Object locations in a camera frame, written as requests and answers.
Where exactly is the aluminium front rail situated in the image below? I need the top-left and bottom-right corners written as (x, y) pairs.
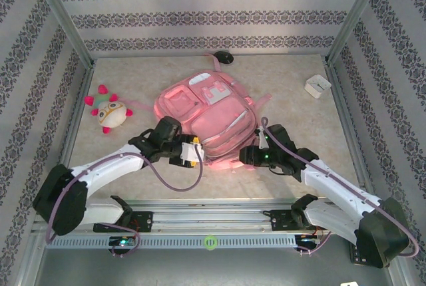
top-left (31, 199), bottom-right (389, 234)

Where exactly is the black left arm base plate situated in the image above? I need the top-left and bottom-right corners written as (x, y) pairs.
top-left (93, 211), bottom-right (154, 233)

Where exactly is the aluminium left frame post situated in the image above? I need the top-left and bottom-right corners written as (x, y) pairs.
top-left (28, 0), bottom-right (96, 67)

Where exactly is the aluminium rail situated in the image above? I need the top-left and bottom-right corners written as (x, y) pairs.
top-left (324, 58), bottom-right (380, 207)
top-left (46, 61), bottom-right (97, 210)
top-left (31, 199), bottom-right (389, 234)

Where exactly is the left circuit board green light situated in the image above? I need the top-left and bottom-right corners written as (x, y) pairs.
top-left (108, 236), bottom-right (137, 247)

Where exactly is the aluminium left side rail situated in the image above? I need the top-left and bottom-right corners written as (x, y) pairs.
top-left (46, 61), bottom-right (97, 210)

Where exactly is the right circuit board green light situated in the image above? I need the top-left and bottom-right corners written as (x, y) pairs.
top-left (296, 235), bottom-right (322, 245)

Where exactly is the aluminium right frame post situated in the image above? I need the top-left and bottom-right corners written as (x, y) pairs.
top-left (325, 0), bottom-right (390, 66)

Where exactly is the pink backpack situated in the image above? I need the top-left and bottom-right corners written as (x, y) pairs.
top-left (123, 51), bottom-right (273, 174)

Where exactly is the black computer mouse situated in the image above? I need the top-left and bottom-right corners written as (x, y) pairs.
top-left (213, 51), bottom-right (234, 65)

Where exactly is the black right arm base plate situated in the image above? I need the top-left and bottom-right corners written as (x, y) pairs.
top-left (270, 209), bottom-right (300, 232)

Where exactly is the circuit board green light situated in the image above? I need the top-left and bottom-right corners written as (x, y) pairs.
top-left (108, 236), bottom-right (137, 247)
top-left (296, 235), bottom-right (322, 245)

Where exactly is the aluminium right side rail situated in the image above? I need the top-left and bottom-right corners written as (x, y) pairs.
top-left (324, 58), bottom-right (380, 207)

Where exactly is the plush toy with pink spikes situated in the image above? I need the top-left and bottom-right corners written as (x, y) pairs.
top-left (83, 84), bottom-right (134, 137)

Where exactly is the green ring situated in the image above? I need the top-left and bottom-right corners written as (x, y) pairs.
top-left (204, 234), bottom-right (219, 251)

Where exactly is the white square alarm clock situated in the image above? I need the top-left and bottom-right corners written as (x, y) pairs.
top-left (304, 73), bottom-right (332, 100)

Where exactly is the perforated metal cable tray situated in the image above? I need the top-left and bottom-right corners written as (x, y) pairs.
top-left (45, 234), bottom-right (299, 250)

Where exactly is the aluminium frame post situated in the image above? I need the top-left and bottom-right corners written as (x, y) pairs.
top-left (28, 0), bottom-right (96, 67)
top-left (325, 0), bottom-right (390, 66)

